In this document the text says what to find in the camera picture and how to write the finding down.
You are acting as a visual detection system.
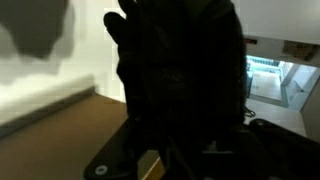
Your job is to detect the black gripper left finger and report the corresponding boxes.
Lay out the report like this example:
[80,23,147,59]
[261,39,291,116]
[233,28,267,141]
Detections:
[83,116,168,180]

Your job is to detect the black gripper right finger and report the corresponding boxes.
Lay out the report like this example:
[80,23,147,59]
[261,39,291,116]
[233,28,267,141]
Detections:
[233,118,320,180]

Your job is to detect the black fingerless glove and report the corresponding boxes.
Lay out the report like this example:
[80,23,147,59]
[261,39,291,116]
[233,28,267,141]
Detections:
[103,0,249,151]

